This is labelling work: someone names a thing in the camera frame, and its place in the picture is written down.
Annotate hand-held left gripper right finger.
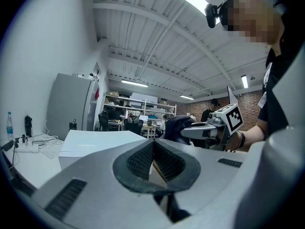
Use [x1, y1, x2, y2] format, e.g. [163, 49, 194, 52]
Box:
[152, 138, 248, 216]

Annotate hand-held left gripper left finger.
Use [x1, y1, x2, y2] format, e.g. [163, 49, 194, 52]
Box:
[30, 138, 172, 229]

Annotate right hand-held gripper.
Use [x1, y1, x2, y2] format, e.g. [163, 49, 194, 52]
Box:
[180, 103, 244, 150]

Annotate large white board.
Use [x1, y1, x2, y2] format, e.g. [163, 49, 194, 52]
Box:
[58, 129, 147, 171]

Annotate person's right forearm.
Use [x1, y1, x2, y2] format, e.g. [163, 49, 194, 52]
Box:
[228, 125, 266, 152]

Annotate silver wristwatch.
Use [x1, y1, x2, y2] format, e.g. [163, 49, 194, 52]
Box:
[235, 130, 246, 150]

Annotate white shelving rack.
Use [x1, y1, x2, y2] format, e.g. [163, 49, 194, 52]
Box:
[102, 93, 177, 133]

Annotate clear plastic bag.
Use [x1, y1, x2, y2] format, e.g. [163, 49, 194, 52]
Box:
[41, 142, 64, 159]

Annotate black office chair with jacket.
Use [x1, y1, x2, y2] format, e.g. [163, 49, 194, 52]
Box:
[123, 114, 144, 135]

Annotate white power strip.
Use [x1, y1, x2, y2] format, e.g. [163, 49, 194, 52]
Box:
[14, 138, 40, 154]

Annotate person's torso in black clothing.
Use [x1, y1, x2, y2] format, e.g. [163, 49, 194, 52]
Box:
[257, 8, 305, 140]

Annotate silver refrigerator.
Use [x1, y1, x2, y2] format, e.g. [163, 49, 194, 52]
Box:
[46, 73, 100, 140]

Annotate small black bottle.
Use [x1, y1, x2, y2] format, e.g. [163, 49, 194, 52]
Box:
[24, 115, 33, 138]

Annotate black smartphone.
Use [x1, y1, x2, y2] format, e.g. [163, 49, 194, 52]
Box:
[1, 140, 14, 152]

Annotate clear water bottle blue cap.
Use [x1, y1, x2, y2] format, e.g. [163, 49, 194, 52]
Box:
[6, 111, 14, 142]

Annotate person's head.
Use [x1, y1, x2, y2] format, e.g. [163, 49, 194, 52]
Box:
[221, 0, 286, 47]

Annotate white harness strap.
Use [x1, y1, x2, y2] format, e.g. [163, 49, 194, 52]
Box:
[258, 62, 273, 109]

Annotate white cable bundle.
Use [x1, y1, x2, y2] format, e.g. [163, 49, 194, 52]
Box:
[30, 132, 59, 147]

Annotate black power plug cable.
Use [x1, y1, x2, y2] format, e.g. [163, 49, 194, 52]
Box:
[9, 137, 20, 169]

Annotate black head-worn camera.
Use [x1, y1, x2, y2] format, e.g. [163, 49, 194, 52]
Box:
[204, 3, 221, 29]

